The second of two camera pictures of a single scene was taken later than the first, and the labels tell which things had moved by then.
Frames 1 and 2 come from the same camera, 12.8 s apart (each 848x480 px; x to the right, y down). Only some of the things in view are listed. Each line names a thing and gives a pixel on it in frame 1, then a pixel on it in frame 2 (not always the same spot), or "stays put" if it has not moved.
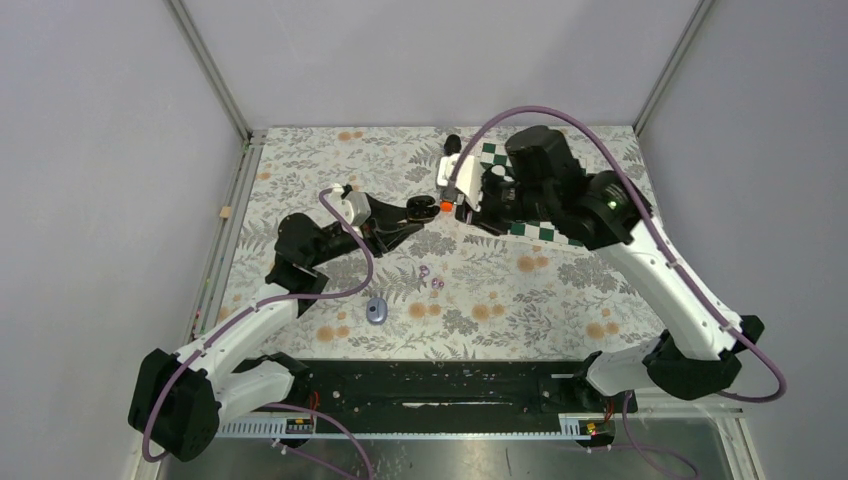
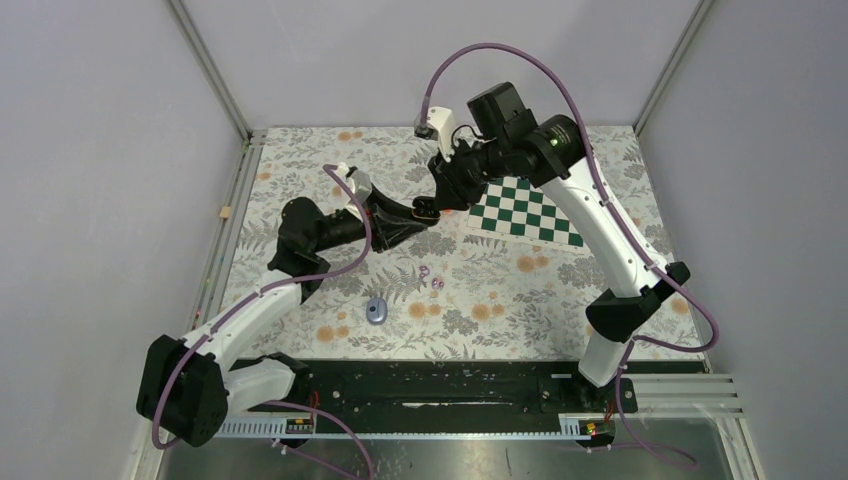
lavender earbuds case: [376, 310] stays put
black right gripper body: [504, 202] -> [468, 172]
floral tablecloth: [453, 289] stays put
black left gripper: [386, 216] stays put
